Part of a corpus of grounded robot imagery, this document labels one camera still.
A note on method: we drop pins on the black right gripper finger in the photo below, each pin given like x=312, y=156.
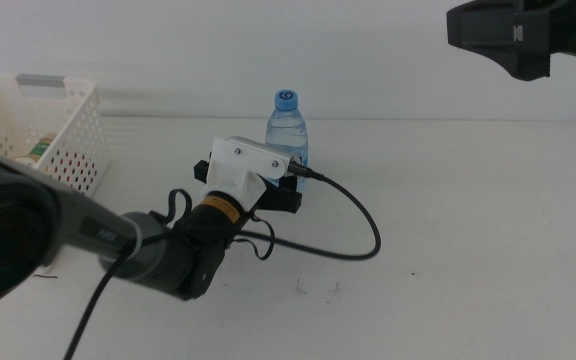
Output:
x=508, y=35

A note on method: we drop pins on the small water bottle blue cap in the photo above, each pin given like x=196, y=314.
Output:
x=287, y=130

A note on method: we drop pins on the yellow tea bottle green label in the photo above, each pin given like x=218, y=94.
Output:
x=40, y=150

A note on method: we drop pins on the white perforated plastic basket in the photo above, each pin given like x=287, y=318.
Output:
x=79, y=86

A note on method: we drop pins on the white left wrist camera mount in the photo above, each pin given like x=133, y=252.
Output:
x=238, y=170

